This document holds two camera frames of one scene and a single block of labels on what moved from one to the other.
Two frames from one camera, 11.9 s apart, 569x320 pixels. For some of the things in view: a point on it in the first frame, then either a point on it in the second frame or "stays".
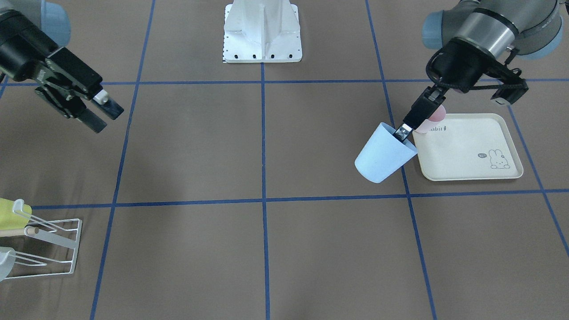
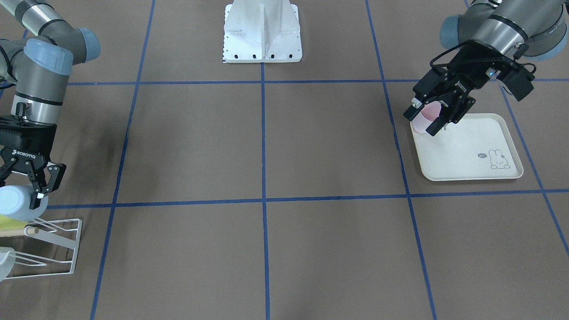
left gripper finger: x=402 y=132 → x=417 y=106
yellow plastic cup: x=10 y=220 stays
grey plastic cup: x=7 y=258 stays
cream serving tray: x=466 y=146 stays
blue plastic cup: x=383 y=154 → x=14 y=203
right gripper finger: x=91 y=119 → x=35 y=199
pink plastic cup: x=438 y=115 stays
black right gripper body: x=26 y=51 → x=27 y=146
